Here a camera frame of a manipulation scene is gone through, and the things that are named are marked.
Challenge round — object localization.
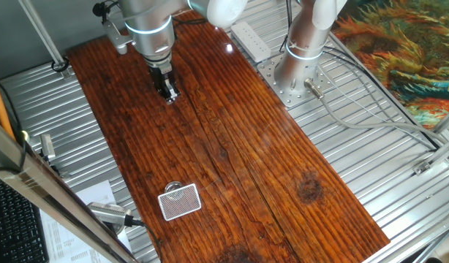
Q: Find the black keyboard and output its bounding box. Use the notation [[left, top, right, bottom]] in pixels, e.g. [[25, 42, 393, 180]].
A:
[[0, 173, 50, 263]]

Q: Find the aluminium frame post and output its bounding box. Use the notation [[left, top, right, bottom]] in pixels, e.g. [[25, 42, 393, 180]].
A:
[[18, 0, 75, 80]]

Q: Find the silver camera with black plug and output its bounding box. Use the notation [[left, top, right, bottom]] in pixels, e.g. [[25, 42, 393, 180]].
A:
[[87, 202, 145, 229]]

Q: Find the white power strip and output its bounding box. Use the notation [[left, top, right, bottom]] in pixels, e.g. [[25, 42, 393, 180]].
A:
[[230, 20, 272, 63]]

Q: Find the thin white cable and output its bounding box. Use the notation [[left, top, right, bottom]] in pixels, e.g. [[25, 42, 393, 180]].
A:
[[317, 64, 437, 150]]

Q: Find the black camera cable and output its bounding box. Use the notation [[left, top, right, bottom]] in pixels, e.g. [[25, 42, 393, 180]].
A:
[[136, 221, 163, 263]]

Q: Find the printed paper sheet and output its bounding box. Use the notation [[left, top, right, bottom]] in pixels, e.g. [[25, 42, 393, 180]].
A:
[[39, 180, 132, 263]]

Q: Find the grey cable with metal connector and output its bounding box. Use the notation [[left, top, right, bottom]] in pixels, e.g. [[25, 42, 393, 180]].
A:
[[303, 78, 449, 154]]

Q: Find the black cable tie loop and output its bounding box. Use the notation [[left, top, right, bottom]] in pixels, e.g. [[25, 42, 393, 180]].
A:
[[50, 56, 70, 73]]

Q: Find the black base cable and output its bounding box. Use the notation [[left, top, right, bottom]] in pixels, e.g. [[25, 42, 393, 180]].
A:
[[321, 45, 443, 151], [279, 0, 293, 52]]

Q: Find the wrist camera with grey bracket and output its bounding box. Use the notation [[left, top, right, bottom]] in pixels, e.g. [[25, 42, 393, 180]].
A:
[[91, 0, 134, 56]]

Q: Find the aluminium frame strut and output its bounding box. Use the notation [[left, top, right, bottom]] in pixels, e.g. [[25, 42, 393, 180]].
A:
[[431, 105, 449, 134], [412, 134, 449, 177]]

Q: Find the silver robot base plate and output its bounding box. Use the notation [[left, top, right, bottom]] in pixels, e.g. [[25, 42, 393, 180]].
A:
[[256, 54, 333, 108]]

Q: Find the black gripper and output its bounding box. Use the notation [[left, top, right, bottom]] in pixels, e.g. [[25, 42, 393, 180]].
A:
[[149, 61, 182, 106]]

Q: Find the wood grain table mat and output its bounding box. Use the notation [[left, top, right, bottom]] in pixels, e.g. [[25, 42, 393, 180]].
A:
[[66, 7, 390, 263]]

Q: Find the aluminium frame rail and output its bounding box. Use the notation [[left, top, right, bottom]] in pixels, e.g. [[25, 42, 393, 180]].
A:
[[363, 215, 449, 263]]

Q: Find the thin black cable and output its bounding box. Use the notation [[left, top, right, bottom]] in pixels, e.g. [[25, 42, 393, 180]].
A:
[[0, 78, 28, 175]]

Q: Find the shiny steel beam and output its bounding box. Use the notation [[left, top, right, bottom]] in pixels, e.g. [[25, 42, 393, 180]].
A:
[[0, 115, 140, 263]]

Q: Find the colourful painted cloth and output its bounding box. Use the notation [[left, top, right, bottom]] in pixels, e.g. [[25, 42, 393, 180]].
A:
[[330, 0, 449, 129]]

